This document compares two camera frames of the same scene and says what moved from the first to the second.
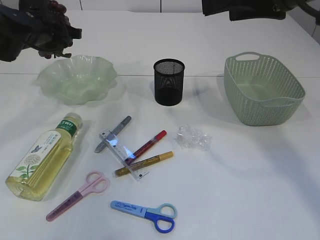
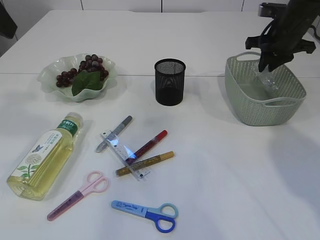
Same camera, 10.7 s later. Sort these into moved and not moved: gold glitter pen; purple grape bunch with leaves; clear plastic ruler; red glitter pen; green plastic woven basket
Moved: purple grape bunch with leaves
Not moved: red glitter pen; clear plastic ruler; green plastic woven basket; gold glitter pen
